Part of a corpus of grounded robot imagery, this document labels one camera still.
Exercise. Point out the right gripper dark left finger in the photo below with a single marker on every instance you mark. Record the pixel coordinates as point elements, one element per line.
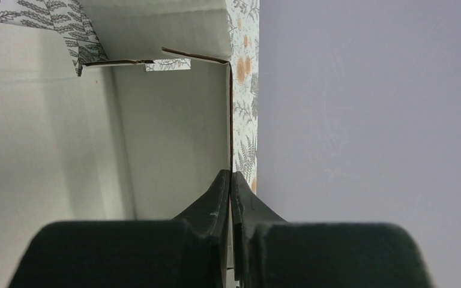
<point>189,250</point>

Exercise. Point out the floral patterned table cloth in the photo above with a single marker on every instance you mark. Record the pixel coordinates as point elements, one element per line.
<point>162,36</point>

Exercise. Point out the white cardboard paper box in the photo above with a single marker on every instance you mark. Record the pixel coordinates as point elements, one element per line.
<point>116,143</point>

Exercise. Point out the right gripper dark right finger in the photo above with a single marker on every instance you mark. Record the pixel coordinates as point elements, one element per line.
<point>272,252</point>

